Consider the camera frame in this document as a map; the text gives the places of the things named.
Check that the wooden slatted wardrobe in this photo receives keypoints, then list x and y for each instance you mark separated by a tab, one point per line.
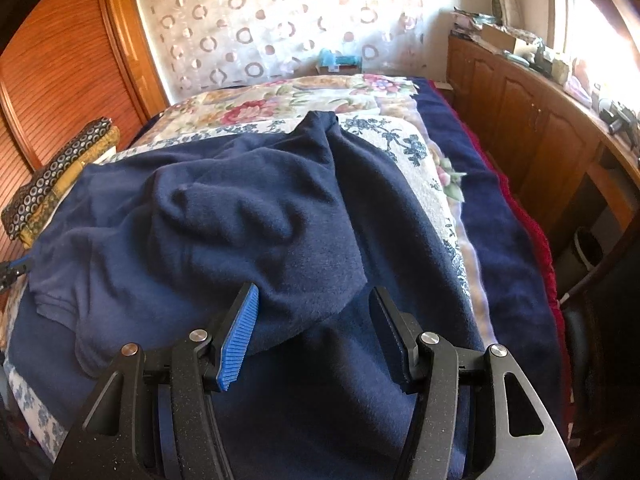
60	85

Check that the colourful floral quilt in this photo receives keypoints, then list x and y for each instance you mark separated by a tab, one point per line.
250	105

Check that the black gold patterned cloth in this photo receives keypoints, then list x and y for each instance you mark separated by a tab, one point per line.
55	175

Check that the cardboard box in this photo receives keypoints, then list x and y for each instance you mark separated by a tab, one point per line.
500	36

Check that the navy printed t-shirt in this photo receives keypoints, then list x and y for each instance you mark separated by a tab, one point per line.
240	220

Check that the pink object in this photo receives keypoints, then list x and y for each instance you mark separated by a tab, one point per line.
582	82

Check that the black tool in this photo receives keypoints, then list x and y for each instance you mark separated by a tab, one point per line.
620	117

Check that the blue floral white sheet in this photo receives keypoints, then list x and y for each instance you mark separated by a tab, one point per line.
395	140

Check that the circle patterned wall cloth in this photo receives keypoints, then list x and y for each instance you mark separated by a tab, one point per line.
280	10

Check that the window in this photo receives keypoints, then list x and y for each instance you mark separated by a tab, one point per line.
590	25

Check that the wooden low cabinet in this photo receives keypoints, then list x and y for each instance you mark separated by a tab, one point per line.
525	110

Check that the navy blanket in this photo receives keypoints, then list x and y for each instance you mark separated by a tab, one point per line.
500	210

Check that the blue box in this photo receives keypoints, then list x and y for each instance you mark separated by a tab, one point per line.
337	62

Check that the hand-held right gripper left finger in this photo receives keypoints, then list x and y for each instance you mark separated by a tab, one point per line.
240	335

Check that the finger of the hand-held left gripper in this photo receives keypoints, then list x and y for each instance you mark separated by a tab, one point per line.
7	274

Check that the black chair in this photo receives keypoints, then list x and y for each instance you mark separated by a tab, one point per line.
590	350

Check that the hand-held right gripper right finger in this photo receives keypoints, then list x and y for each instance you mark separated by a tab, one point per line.
392	335

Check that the dark oval ornament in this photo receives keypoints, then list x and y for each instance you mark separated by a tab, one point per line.
497	7

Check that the red blanket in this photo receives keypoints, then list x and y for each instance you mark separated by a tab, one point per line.
542	260

